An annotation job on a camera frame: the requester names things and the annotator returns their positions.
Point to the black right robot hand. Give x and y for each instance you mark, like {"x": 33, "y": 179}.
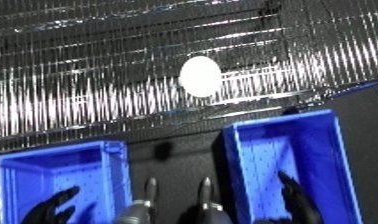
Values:
{"x": 299, "y": 206}

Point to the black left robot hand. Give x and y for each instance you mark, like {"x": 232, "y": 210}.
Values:
{"x": 46, "y": 211}

